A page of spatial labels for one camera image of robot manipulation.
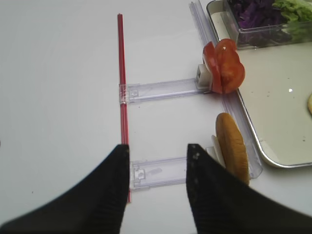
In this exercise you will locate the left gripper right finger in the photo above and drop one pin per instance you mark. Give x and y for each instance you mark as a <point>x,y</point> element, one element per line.
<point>222,204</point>

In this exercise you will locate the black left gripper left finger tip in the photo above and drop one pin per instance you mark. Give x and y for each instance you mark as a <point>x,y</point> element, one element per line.
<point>96,205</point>

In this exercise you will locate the white pusher block tomato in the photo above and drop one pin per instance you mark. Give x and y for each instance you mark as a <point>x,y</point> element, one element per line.
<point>203,78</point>

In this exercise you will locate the inner tomato slice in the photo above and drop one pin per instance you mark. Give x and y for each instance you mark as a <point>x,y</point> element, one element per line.
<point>232,71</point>

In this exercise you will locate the tomato slice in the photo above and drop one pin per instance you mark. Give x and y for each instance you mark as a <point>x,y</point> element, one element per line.
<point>211,62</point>
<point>232,71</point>

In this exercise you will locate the outer tomato slice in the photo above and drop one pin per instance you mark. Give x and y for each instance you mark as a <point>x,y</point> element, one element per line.
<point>211,62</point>

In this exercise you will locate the green lettuce pile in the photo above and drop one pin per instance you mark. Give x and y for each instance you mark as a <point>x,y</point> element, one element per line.
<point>298,16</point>

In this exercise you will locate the white pusher block bun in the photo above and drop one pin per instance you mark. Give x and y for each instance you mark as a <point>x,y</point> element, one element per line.
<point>215,151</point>

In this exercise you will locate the upright bun slice left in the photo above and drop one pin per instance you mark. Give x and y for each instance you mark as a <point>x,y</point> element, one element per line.
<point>232,147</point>

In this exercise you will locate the left red rod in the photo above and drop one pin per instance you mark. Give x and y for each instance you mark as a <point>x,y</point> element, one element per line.
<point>122,82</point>

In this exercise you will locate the cream metal tray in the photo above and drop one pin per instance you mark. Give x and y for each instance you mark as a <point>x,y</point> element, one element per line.
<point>278,80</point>

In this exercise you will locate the bottom bun slice on tray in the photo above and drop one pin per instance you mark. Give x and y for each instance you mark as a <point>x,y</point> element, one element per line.
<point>309,104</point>

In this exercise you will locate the clear plastic salad box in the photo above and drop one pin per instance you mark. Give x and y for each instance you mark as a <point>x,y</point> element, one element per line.
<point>233,30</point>

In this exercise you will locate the purple cabbage pieces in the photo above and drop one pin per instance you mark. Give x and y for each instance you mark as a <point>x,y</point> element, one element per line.
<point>255,19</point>

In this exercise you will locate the clear rail under bun slice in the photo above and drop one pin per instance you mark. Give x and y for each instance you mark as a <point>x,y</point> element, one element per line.
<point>148,174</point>

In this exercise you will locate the clear rail under tomato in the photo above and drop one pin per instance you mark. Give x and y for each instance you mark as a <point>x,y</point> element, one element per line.
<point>160,90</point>

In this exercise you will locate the left long clear rail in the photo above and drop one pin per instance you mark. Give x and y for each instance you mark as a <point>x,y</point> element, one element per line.
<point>231,102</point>

